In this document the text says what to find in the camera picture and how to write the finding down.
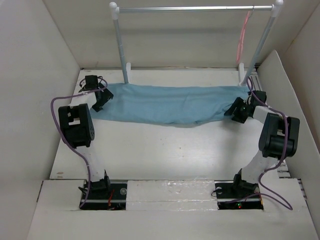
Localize light blue trousers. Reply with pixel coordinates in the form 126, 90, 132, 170
90, 83, 249, 126

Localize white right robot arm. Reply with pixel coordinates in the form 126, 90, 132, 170
224, 90, 300, 197

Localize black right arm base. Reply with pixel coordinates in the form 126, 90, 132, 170
211, 170, 264, 210

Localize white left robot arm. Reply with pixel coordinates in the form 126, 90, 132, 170
50, 75, 114, 199

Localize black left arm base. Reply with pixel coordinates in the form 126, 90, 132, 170
78, 171, 128, 211

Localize pink clothes hanger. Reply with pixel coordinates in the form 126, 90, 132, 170
236, 10, 253, 64

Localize white metal clothes rack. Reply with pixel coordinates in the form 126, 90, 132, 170
109, 0, 284, 86

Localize aluminium side rail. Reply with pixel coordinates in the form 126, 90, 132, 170
250, 71, 263, 91

